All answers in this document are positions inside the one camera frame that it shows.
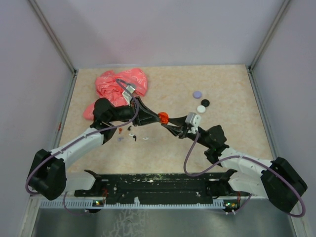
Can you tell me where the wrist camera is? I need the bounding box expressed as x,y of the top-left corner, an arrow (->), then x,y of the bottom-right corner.
122,84 -> 136,103
185,113 -> 201,134

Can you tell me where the white round charging case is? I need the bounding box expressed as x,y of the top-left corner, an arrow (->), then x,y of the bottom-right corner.
197,105 -> 206,114

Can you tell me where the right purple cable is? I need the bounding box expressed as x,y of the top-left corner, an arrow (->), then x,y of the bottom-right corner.
184,130 -> 308,218

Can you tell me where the orange charging case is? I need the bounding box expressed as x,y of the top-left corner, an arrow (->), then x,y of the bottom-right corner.
158,112 -> 169,124

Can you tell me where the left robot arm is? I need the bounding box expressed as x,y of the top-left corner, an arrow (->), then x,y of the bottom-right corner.
25,97 -> 160,200

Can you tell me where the purple round charging case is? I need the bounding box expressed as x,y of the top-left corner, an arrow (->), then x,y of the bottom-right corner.
193,90 -> 202,99

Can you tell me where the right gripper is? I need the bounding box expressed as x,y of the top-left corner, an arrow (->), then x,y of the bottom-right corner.
162,116 -> 212,148

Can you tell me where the black round charging case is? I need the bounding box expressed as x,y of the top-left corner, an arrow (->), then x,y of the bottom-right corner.
201,99 -> 210,107

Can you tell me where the white slotted cable duct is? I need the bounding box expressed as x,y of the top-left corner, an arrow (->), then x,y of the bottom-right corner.
39,197 -> 237,210

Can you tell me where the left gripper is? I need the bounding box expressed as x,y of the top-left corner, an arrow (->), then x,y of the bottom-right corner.
108,96 -> 161,126

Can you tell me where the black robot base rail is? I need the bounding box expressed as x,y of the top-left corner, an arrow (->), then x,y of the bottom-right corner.
75,171 -> 247,205

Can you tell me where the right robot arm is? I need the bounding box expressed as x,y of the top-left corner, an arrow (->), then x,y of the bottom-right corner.
159,113 -> 308,217

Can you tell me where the crumpled pink cloth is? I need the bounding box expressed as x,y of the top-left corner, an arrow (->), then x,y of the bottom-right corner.
94,68 -> 148,107

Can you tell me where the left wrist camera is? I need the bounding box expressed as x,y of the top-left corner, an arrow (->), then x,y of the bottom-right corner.
122,84 -> 136,103

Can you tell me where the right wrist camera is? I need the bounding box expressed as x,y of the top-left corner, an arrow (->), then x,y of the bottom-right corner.
185,113 -> 201,134

